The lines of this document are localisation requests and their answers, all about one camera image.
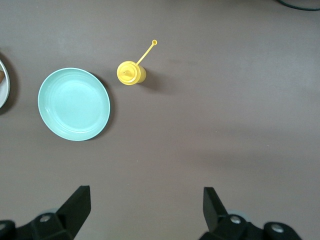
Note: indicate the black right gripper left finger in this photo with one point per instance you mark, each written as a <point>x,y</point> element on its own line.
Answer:
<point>67,217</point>

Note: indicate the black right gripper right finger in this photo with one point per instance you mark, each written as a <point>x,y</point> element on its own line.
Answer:
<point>215,215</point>

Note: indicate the mint green plate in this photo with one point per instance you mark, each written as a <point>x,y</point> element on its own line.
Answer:
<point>75,105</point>

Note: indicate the beige plate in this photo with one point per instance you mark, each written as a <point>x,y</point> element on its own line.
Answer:
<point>3,95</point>

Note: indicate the yellow squeeze bottle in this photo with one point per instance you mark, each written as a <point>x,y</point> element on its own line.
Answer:
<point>128,75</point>

